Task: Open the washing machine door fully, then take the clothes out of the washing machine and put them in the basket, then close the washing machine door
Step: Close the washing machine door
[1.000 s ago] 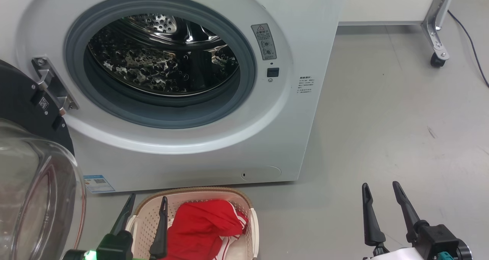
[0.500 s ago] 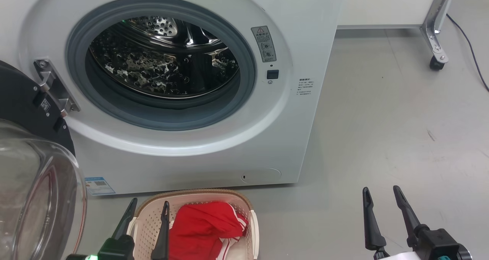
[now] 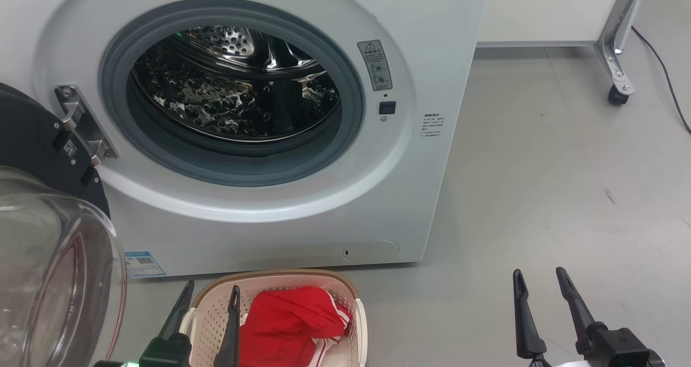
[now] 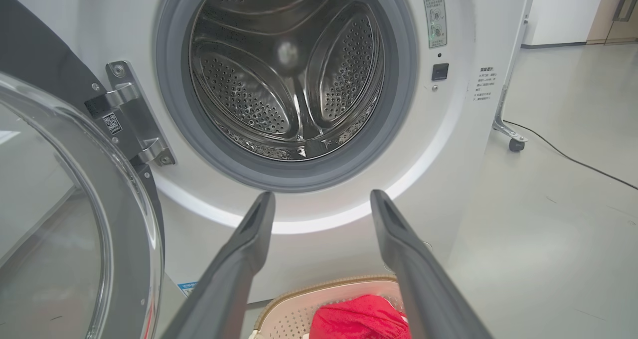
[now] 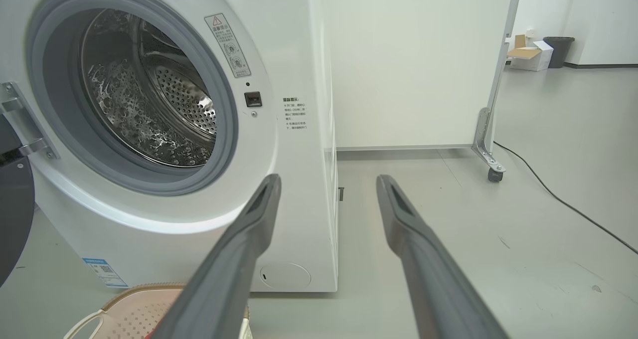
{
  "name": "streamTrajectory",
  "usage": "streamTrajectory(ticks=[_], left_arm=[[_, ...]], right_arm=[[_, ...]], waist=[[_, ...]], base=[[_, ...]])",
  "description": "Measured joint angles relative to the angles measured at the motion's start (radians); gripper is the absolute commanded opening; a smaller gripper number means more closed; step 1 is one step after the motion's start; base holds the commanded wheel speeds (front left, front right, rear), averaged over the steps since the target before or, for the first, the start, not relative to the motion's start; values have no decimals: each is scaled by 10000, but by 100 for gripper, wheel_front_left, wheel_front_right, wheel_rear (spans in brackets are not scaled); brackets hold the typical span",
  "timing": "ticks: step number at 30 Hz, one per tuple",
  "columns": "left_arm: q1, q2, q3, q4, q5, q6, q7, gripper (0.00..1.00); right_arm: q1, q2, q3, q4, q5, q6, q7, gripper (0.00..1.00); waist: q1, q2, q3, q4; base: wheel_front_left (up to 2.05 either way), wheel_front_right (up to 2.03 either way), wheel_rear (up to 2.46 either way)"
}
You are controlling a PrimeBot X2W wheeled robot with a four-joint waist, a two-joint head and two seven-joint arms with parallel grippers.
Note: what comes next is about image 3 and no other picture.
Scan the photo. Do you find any metal frame leg with caster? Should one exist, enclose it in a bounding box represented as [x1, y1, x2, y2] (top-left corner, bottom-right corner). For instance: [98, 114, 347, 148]
[594, 0, 649, 106]

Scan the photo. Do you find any blue energy label sticker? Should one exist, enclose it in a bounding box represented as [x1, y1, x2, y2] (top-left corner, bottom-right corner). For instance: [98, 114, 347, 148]
[125, 250, 167, 279]

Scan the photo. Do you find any red garment with white trim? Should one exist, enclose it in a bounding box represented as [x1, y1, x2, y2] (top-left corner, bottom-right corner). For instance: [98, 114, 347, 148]
[239, 287, 353, 367]

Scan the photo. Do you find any white front-load washing machine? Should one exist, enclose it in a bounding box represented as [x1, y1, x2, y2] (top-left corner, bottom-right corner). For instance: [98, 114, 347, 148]
[0, 0, 490, 279]

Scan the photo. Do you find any grey warning sticker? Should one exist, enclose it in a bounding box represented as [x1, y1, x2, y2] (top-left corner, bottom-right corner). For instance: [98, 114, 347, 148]
[357, 39, 394, 92]

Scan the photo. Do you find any cream perforated laundry basket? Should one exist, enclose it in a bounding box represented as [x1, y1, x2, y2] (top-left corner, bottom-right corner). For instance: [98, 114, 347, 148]
[179, 269, 369, 367]

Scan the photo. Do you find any stainless steel washing machine drum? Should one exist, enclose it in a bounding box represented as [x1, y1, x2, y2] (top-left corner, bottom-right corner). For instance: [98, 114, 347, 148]
[131, 25, 342, 143]

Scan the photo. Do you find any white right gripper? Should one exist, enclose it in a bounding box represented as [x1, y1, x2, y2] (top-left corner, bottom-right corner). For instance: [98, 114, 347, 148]
[513, 266, 668, 367]

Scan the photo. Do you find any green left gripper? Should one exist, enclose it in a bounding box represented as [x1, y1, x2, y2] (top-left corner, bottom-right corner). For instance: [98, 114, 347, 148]
[94, 280, 241, 367]

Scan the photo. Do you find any metal washing machine door hinge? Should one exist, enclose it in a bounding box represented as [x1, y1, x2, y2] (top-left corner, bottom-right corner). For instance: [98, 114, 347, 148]
[54, 84, 119, 167]

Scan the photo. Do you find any black floor cable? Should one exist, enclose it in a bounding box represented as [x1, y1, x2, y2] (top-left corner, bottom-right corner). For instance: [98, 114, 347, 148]
[631, 25, 691, 136]

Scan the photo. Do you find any white cabinet panel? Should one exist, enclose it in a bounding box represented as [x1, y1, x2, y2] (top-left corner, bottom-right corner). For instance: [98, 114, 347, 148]
[477, 0, 639, 49]

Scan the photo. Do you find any grey rubber door gasket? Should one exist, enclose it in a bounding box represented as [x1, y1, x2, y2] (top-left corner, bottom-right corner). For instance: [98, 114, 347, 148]
[100, 0, 365, 188]

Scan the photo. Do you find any round black glass washer door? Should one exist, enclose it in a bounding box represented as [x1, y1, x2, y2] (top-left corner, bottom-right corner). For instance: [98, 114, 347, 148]
[0, 82, 128, 367]

